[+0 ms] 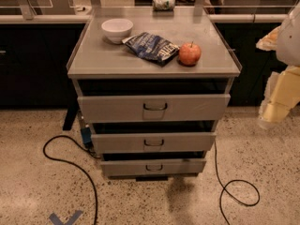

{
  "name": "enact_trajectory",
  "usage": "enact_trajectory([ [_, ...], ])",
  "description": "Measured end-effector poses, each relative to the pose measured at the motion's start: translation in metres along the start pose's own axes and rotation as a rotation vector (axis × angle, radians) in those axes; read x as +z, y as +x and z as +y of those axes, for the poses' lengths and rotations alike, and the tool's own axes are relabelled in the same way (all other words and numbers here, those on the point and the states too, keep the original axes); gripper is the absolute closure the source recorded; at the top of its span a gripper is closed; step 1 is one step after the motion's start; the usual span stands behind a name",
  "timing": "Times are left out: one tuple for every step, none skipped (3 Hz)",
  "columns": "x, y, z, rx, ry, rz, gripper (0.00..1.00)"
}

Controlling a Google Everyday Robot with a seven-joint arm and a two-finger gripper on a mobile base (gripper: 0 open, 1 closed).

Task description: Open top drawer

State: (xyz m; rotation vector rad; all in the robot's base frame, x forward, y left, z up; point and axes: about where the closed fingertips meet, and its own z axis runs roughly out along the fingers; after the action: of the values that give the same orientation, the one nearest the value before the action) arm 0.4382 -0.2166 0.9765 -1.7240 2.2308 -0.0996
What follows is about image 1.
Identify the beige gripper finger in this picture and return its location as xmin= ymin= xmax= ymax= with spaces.
xmin=258 ymin=66 xmax=300 ymax=129
xmin=256 ymin=26 xmax=279 ymax=52

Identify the grey middle drawer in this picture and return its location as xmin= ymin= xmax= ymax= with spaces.
xmin=91 ymin=132 xmax=216 ymax=154

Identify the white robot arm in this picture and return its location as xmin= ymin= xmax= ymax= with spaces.
xmin=256 ymin=4 xmax=300 ymax=129

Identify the black cable on right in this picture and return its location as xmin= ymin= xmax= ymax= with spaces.
xmin=213 ymin=141 xmax=261 ymax=225

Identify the grey bottom drawer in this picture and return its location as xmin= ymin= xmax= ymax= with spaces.
xmin=101 ymin=158 xmax=206 ymax=177

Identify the grey drawer cabinet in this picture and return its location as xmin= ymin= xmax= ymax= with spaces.
xmin=68 ymin=7 xmax=241 ymax=167

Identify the black cable on left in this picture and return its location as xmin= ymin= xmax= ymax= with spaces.
xmin=42 ymin=135 xmax=101 ymax=225

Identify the white green snack bag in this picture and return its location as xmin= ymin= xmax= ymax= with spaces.
xmin=152 ymin=0 xmax=175 ymax=11

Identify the grey drawer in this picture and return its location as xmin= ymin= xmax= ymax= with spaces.
xmin=91 ymin=132 xmax=216 ymax=154
xmin=78 ymin=94 xmax=230 ymax=123
xmin=101 ymin=158 xmax=206 ymax=177

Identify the blue chip bag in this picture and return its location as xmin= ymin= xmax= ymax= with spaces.
xmin=122 ymin=32 xmax=179 ymax=67

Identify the grey top drawer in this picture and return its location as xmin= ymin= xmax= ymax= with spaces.
xmin=78 ymin=94 xmax=230 ymax=123

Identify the white ceramic bowl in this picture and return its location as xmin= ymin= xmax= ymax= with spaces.
xmin=101 ymin=19 xmax=133 ymax=44

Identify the blue power adapter box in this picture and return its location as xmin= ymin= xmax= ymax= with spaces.
xmin=81 ymin=127 xmax=93 ymax=149

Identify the red apple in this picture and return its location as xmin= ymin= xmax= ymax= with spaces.
xmin=179 ymin=42 xmax=202 ymax=67

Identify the long dark counter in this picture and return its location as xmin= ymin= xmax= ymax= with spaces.
xmin=0 ymin=22 xmax=286 ymax=109

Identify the black cable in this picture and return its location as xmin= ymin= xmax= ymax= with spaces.
xmin=213 ymin=141 xmax=261 ymax=225
xmin=42 ymin=135 xmax=101 ymax=225

